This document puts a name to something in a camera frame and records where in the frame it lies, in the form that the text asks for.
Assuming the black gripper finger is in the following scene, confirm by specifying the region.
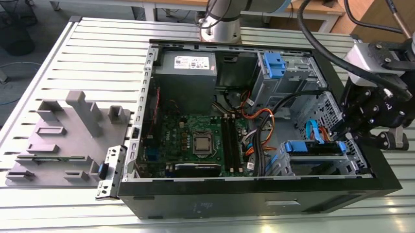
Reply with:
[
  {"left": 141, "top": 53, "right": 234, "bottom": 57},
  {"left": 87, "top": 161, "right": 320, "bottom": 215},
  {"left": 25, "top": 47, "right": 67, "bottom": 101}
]
[
  {"left": 344, "top": 123, "right": 384, "bottom": 146},
  {"left": 332, "top": 77, "right": 380, "bottom": 133}
]

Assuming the power wire black connector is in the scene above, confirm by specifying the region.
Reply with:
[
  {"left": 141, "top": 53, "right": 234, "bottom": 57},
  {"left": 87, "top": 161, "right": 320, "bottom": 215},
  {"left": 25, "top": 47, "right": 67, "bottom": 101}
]
[{"left": 319, "top": 128, "right": 336, "bottom": 145}]

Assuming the blue data wire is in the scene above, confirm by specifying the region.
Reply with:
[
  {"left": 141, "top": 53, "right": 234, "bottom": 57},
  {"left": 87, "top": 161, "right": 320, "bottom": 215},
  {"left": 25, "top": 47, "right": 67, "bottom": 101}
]
[{"left": 304, "top": 119, "right": 326, "bottom": 144}]

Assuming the hard disk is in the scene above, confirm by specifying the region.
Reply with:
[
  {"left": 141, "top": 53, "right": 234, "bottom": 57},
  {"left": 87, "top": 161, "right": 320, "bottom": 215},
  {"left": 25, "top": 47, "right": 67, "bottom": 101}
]
[{"left": 283, "top": 140, "right": 347, "bottom": 156}]

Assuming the grey metal disk bay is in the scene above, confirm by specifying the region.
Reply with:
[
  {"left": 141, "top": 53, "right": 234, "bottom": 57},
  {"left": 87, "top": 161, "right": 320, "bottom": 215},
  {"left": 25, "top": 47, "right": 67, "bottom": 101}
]
[{"left": 271, "top": 139, "right": 366, "bottom": 177}]

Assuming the grey optical drive cage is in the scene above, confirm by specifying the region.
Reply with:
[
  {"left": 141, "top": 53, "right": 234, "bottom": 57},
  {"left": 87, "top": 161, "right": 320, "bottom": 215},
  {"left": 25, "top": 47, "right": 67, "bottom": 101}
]
[{"left": 251, "top": 50, "right": 327, "bottom": 107}]

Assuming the blue drive cage latch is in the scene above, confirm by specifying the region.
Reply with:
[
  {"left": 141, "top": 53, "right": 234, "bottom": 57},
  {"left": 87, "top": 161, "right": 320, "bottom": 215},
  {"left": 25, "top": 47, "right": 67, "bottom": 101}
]
[{"left": 264, "top": 52, "right": 287, "bottom": 79}]

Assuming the black RAM slot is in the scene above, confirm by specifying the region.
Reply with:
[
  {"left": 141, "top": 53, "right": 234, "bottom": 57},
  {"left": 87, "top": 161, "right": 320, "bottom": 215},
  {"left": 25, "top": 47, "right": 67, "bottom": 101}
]
[
  {"left": 230, "top": 114, "right": 244, "bottom": 172},
  {"left": 222, "top": 114, "right": 236, "bottom": 172}
]

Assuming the wooden desk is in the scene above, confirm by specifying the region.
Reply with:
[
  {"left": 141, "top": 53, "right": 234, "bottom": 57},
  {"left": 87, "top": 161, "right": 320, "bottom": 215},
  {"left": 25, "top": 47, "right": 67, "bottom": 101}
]
[{"left": 49, "top": 0, "right": 346, "bottom": 33}]

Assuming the CPU socket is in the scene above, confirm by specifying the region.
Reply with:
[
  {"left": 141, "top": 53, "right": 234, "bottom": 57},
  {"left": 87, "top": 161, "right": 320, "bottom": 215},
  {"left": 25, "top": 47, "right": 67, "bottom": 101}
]
[{"left": 190, "top": 130, "right": 222, "bottom": 159}]

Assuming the silver CPU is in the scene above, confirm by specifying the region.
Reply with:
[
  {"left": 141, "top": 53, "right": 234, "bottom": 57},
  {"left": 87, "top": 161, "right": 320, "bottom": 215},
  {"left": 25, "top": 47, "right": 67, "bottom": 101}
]
[{"left": 194, "top": 135, "right": 216, "bottom": 152}]

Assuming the black PC case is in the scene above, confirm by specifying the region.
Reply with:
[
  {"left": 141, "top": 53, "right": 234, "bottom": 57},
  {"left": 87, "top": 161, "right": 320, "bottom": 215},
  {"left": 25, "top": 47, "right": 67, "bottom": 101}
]
[{"left": 116, "top": 38, "right": 403, "bottom": 220}]

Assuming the grey power supply unit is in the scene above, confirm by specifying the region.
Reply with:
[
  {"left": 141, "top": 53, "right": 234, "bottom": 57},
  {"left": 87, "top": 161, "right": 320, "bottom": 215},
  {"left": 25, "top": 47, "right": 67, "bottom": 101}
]
[{"left": 152, "top": 50, "right": 219, "bottom": 115}]

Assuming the black graphics card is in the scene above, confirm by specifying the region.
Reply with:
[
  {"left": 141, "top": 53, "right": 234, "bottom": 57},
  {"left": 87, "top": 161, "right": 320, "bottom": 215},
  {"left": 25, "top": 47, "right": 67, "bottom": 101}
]
[{"left": 164, "top": 162, "right": 223, "bottom": 178}]

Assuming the green motherboard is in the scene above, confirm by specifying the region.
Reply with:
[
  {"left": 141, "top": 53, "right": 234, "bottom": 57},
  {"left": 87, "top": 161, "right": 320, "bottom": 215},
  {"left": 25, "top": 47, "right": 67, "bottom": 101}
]
[{"left": 136, "top": 114, "right": 256, "bottom": 178}]

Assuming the grey parts rack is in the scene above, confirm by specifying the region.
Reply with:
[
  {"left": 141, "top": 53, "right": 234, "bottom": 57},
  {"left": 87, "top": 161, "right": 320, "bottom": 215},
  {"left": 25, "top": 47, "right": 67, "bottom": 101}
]
[{"left": 5, "top": 91, "right": 136, "bottom": 187}]

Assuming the green RAM stick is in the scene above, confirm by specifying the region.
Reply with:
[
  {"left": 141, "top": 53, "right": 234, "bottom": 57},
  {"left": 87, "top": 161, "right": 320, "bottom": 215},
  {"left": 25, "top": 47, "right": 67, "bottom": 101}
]
[{"left": 17, "top": 156, "right": 87, "bottom": 162}]

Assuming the black waste bin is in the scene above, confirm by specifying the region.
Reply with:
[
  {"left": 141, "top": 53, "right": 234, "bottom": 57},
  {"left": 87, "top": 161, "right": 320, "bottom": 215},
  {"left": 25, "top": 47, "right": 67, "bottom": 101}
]
[{"left": 0, "top": 0, "right": 39, "bottom": 57}]

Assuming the thick black cable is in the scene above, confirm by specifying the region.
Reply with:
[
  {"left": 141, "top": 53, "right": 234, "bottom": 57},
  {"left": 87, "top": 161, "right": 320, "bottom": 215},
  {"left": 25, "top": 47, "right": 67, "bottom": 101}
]
[{"left": 252, "top": 89, "right": 327, "bottom": 177}]

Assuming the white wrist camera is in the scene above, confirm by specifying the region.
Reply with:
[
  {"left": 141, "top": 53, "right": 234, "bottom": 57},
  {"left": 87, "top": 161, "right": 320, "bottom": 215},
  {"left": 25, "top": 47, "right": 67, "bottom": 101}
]
[{"left": 343, "top": 42, "right": 408, "bottom": 84}]

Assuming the black camera bracket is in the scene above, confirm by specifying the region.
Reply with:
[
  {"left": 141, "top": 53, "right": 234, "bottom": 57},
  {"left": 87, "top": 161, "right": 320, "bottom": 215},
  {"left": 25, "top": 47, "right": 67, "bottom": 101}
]
[{"left": 368, "top": 41, "right": 415, "bottom": 73}]

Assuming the orange red wire bundle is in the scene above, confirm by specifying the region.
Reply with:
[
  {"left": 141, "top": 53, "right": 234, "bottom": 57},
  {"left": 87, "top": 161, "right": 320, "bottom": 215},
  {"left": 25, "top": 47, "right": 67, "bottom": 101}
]
[{"left": 242, "top": 108, "right": 276, "bottom": 162}]

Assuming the black yellow wire bundle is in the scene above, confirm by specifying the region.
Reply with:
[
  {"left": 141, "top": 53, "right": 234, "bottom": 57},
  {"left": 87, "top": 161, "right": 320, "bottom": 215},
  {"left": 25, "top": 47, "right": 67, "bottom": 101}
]
[{"left": 212, "top": 88, "right": 255, "bottom": 117}]

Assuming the red black twisted wire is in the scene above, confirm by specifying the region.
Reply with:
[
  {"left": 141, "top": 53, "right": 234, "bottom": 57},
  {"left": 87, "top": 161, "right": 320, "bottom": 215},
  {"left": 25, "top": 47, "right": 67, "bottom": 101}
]
[{"left": 147, "top": 86, "right": 161, "bottom": 139}]

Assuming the silver expansion slot bracket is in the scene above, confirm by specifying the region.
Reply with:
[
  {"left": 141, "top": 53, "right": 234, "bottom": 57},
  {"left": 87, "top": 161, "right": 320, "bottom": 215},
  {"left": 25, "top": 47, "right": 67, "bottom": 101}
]
[{"left": 93, "top": 144, "right": 128, "bottom": 201}]

